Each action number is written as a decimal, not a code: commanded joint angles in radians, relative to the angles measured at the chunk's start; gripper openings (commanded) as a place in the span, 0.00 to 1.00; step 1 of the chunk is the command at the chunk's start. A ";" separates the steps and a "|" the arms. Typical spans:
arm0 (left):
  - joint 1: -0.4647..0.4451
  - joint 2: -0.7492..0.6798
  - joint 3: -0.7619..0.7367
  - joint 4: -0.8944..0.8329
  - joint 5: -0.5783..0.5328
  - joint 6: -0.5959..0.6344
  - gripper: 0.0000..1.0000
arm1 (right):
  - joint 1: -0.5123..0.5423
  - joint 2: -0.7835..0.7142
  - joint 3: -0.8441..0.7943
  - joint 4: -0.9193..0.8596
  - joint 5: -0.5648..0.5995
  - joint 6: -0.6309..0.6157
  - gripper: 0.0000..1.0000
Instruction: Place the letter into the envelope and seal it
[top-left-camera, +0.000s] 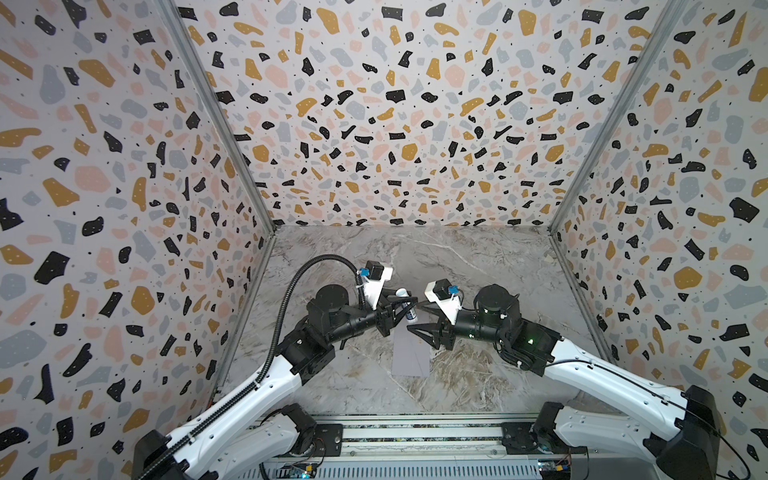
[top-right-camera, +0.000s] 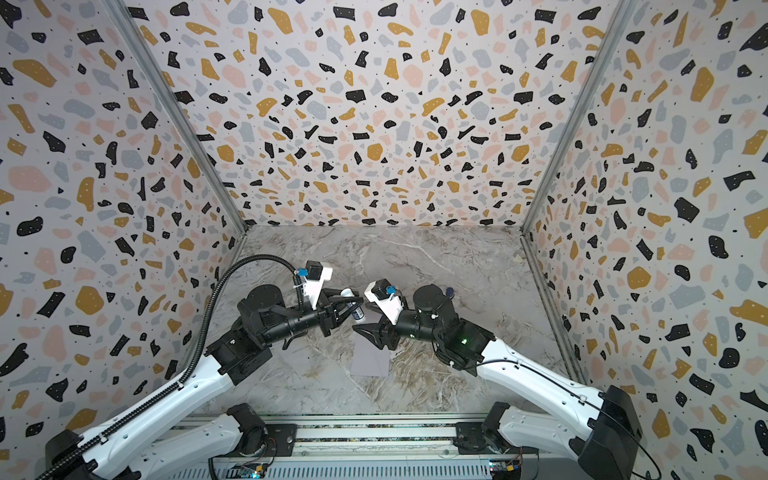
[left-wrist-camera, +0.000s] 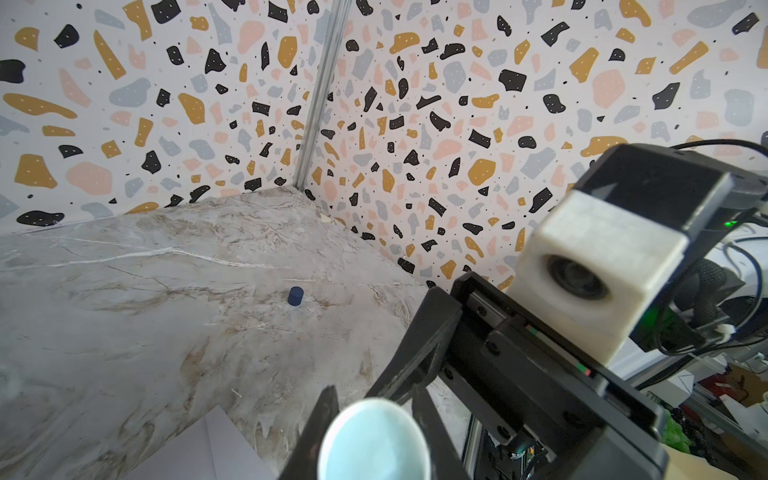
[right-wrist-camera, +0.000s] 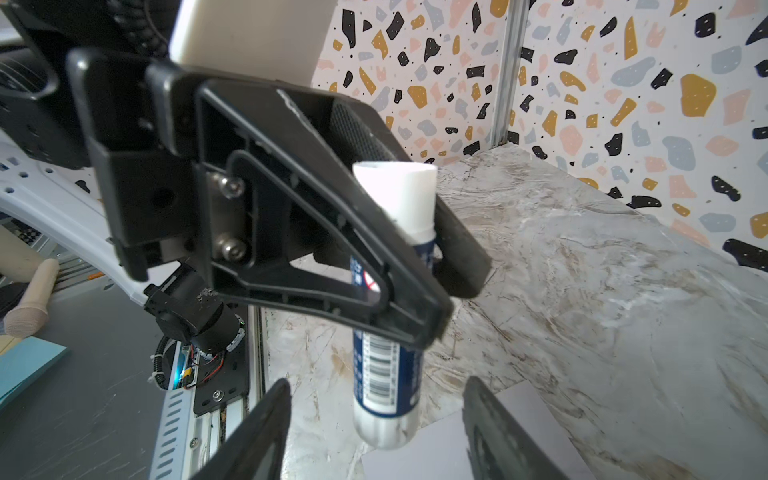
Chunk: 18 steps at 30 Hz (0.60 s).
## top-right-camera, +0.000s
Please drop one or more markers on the blue white glue stick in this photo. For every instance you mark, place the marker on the blue white glue stick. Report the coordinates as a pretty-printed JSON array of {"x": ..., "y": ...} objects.
[{"x": 354, "y": 306}]

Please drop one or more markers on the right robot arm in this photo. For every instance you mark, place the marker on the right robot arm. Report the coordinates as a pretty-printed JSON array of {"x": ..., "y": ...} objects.
[{"x": 599, "y": 429}]

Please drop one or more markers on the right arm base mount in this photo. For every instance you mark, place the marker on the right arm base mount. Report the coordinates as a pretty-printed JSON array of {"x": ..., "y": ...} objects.
[{"x": 485, "y": 437}]

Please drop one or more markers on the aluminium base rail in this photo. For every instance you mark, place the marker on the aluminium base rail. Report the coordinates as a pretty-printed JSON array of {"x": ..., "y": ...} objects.
[{"x": 376, "y": 447}]

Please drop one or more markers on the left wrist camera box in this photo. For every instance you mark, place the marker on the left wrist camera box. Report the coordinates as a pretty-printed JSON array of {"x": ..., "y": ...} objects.
[{"x": 312, "y": 277}]

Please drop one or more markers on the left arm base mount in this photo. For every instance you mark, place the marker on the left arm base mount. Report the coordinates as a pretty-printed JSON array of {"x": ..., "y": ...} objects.
[{"x": 246, "y": 434}]

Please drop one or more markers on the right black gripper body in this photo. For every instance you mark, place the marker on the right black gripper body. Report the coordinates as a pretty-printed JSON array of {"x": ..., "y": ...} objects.
[{"x": 383, "y": 330}]

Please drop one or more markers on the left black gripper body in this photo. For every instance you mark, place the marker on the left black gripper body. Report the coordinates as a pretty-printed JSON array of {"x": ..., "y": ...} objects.
[{"x": 324, "y": 315}]

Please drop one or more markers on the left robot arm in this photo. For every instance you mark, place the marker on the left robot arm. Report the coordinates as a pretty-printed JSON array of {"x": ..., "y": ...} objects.
[{"x": 129, "y": 445}]

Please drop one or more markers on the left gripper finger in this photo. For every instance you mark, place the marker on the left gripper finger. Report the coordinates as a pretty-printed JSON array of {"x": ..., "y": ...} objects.
[
  {"x": 337, "y": 315},
  {"x": 335, "y": 296}
]

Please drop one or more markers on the pale lilac envelope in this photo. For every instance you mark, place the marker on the pale lilac envelope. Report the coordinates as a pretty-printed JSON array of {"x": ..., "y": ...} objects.
[{"x": 367, "y": 360}]

